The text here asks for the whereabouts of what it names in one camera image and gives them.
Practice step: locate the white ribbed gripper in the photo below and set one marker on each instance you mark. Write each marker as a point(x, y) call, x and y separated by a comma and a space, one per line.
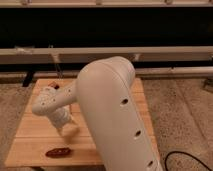
point(61, 117)

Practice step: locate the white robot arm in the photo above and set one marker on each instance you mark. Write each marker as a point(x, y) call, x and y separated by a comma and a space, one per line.
point(103, 92)

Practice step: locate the light wooden table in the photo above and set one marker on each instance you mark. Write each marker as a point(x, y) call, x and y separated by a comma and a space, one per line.
point(35, 136)

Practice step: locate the dark brown rectangular bar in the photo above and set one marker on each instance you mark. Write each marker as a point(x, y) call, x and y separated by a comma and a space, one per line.
point(54, 85)

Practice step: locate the grey metal rail frame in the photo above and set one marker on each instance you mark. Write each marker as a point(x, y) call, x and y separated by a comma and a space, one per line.
point(80, 55)

